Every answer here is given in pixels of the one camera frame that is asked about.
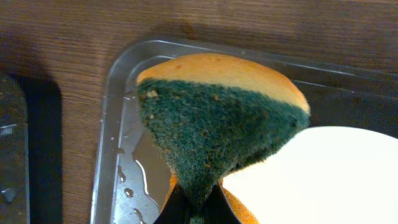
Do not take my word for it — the dark brown serving tray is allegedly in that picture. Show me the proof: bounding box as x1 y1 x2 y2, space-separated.
90 37 397 223

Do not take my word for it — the yellow green scrub sponge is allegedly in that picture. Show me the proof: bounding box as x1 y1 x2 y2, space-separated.
136 53 310 223

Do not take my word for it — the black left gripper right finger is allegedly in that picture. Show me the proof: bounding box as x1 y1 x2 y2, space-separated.
204 184 241 224

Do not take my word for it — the black sponge tray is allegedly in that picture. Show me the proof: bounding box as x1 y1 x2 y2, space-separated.
1 74 63 224

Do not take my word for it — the cream plate with sauce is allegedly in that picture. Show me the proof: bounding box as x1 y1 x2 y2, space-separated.
223 126 397 224

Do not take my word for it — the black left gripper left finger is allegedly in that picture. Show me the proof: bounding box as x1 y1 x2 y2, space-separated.
154 184 190 224

